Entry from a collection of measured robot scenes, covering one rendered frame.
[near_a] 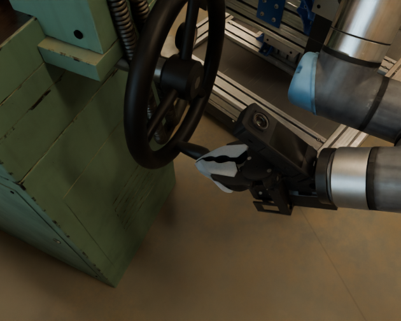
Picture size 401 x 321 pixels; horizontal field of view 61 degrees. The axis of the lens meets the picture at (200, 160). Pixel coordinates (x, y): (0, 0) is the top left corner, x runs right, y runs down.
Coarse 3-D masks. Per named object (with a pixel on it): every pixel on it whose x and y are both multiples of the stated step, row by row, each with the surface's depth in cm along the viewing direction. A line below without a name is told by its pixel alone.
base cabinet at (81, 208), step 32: (96, 96) 63; (96, 128) 67; (64, 160) 61; (96, 160) 71; (128, 160) 85; (0, 192) 63; (32, 192) 56; (64, 192) 65; (96, 192) 76; (128, 192) 92; (160, 192) 120; (0, 224) 106; (32, 224) 77; (64, 224) 69; (96, 224) 81; (128, 224) 101; (64, 256) 100; (96, 256) 89; (128, 256) 112
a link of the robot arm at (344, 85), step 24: (360, 0) 38; (384, 0) 37; (336, 24) 41; (360, 24) 39; (384, 24) 38; (336, 48) 41; (360, 48) 40; (384, 48) 40; (312, 72) 43; (336, 72) 42; (360, 72) 41; (288, 96) 47; (312, 96) 44; (336, 96) 43; (360, 96) 42; (336, 120) 46; (360, 120) 43
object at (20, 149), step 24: (72, 72) 54; (48, 96) 51; (72, 96) 57; (24, 120) 49; (48, 120) 53; (0, 144) 46; (24, 144) 50; (48, 144) 55; (0, 168) 49; (24, 168) 52
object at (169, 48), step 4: (168, 36) 85; (172, 36) 85; (168, 40) 85; (172, 40) 85; (164, 44) 84; (168, 44) 84; (172, 44) 84; (164, 48) 83; (168, 48) 83; (172, 48) 83; (176, 48) 83; (160, 52) 82; (164, 52) 82; (168, 52) 82; (172, 52) 82; (176, 52) 82; (164, 56) 82; (168, 56) 81
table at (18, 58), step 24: (0, 0) 46; (0, 24) 43; (24, 24) 43; (0, 48) 41; (24, 48) 44; (48, 48) 45; (72, 48) 45; (120, 48) 48; (0, 72) 42; (24, 72) 46; (96, 72) 45; (0, 96) 43
